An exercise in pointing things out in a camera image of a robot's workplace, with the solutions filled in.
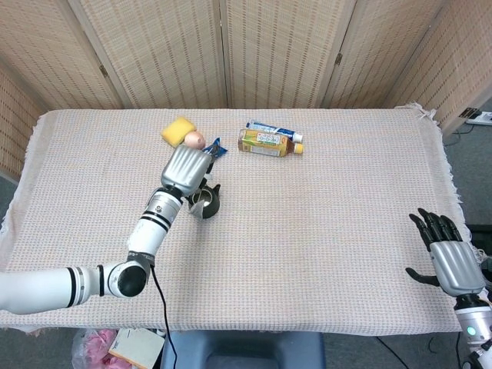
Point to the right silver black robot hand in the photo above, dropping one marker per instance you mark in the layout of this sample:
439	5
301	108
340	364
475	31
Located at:
457	267

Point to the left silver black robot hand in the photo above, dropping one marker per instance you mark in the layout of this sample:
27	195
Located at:
184	167

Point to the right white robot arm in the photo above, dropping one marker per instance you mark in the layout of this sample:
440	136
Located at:
474	323

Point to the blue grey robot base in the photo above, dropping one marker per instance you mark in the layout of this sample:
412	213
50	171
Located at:
246	350

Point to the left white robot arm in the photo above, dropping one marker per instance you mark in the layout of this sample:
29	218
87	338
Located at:
150	230

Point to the black teapot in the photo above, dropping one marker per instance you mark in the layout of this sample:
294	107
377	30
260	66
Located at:
212	207

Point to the yellow drink bottle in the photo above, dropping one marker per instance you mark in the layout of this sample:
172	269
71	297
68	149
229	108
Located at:
265	144

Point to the pink plastic bag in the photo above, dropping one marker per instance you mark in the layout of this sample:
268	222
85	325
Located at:
94	346

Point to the peach coloured egg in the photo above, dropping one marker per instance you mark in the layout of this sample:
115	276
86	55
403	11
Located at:
194	139

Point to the yellow sponge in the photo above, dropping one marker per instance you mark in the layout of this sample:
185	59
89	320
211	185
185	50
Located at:
175	130

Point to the blue cookie snack packet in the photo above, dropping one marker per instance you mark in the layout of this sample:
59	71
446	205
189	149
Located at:
218	148

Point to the black equipment box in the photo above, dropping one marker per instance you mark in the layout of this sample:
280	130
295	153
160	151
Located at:
482	234

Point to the white blue toothpaste tube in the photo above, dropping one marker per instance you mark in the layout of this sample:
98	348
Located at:
269	127

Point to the woven bamboo screen panel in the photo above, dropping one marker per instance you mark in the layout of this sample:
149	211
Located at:
161	54
461	65
50	57
384	54
284	54
15	127

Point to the beige woven tablecloth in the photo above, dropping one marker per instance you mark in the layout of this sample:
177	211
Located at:
307	230

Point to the white power strip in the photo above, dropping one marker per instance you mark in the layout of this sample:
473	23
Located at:
482	117

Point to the white orange notebook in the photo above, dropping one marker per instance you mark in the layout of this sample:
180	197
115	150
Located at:
138	346

